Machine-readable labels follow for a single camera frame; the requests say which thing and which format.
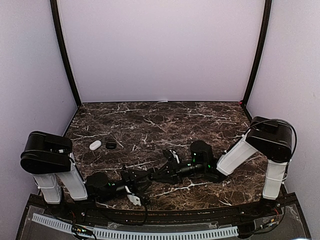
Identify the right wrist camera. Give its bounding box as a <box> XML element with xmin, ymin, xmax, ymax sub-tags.
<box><xmin>171</xmin><ymin>150</ymin><xmax>181</xmax><ymax>164</ymax></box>

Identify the black charging case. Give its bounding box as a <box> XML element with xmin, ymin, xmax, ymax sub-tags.
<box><xmin>105</xmin><ymin>141</ymin><xmax>117</xmax><ymax>150</ymax></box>
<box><xmin>143</xmin><ymin>172</ymin><xmax>154</xmax><ymax>181</ymax></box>

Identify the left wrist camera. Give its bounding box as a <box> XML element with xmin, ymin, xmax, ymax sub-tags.
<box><xmin>125</xmin><ymin>186</ymin><xmax>142</xmax><ymax>206</ymax></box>

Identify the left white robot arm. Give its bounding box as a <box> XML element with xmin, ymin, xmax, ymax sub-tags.
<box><xmin>20</xmin><ymin>131</ymin><xmax>151</xmax><ymax>218</ymax></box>

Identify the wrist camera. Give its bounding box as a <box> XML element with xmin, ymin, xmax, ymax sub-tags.
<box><xmin>125</xmin><ymin>186</ymin><xmax>142</xmax><ymax>206</ymax></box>
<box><xmin>171</xmin><ymin>150</ymin><xmax>181</xmax><ymax>164</ymax></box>

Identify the white slotted cable duct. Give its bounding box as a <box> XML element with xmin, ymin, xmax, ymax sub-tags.
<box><xmin>31</xmin><ymin>213</ymin><xmax>239</xmax><ymax>240</ymax></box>

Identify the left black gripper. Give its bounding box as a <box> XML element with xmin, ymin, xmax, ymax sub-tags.
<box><xmin>98</xmin><ymin>168</ymin><xmax>153</xmax><ymax>204</ymax></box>

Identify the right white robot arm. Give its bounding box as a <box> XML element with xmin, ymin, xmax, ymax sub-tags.
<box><xmin>150</xmin><ymin>116</ymin><xmax>297</xmax><ymax>217</ymax></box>

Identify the white earbud charging case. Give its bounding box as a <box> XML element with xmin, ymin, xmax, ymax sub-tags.
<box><xmin>89</xmin><ymin>140</ymin><xmax>102</xmax><ymax>151</ymax></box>

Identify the black frame post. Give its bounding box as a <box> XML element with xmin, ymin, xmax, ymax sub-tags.
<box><xmin>49</xmin><ymin>0</ymin><xmax>82</xmax><ymax>108</ymax></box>
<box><xmin>241</xmin><ymin>0</ymin><xmax>273</xmax><ymax>109</ymax></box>

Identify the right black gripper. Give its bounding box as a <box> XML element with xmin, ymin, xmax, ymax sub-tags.
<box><xmin>152</xmin><ymin>157</ymin><xmax>207</xmax><ymax>185</ymax></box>

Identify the right black frame post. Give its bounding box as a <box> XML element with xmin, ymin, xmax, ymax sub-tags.
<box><xmin>241</xmin><ymin>0</ymin><xmax>273</xmax><ymax>109</ymax></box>

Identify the left black frame post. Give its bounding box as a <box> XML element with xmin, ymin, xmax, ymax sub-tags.
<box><xmin>49</xmin><ymin>0</ymin><xmax>82</xmax><ymax>108</ymax></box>

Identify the black front frame rail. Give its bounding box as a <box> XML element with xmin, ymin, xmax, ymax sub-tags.
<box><xmin>16</xmin><ymin>184</ymin><xmax>312</xmax><ymax>240</ymax></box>

